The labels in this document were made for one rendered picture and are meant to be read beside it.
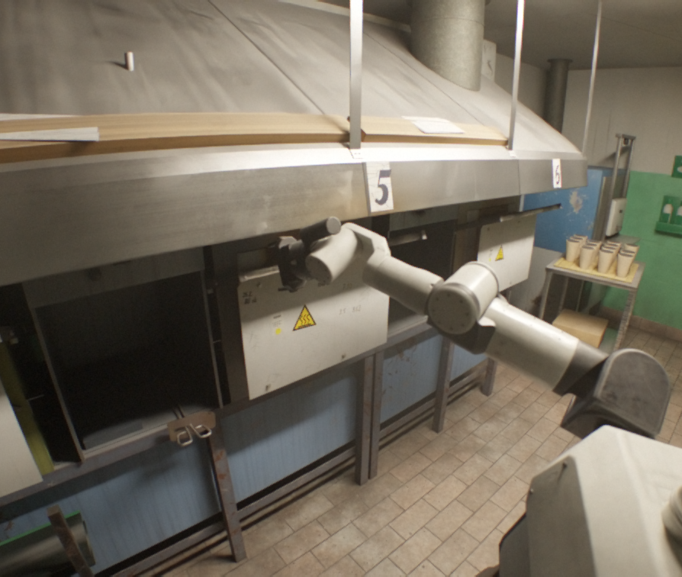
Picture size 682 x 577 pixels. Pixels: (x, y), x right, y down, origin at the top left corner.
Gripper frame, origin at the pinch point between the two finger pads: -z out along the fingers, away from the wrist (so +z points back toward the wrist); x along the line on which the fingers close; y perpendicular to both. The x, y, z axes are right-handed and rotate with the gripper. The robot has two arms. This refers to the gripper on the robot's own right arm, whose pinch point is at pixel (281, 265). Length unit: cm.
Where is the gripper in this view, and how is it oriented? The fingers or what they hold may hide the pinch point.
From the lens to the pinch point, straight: 96.8
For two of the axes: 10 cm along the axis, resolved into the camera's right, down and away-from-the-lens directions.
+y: -7.7, 2.3, -5.9
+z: 5.9, -0.7, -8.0
